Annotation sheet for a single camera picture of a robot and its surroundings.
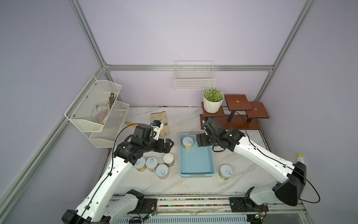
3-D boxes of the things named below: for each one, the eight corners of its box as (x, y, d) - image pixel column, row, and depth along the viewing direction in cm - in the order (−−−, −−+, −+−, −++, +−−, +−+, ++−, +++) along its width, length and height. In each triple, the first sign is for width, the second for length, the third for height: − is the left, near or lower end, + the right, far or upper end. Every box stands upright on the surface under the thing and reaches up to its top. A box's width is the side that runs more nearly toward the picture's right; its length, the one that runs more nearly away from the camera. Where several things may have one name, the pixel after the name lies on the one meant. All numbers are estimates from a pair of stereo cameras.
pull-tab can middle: (146, 171, 87) (144, 168, 82) (148, 160, 91) (146, 157, 87) (157, 171, 87) (156, 168, 82) (159, 160, 91) (157, 157, 87)
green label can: (219, 180, 83) (221, 177, 79) (217, 167, 88) (219, 164, 84) (231, 180, 83) (234, 177, 79) (228, 167, 89) (231, 164, 84)
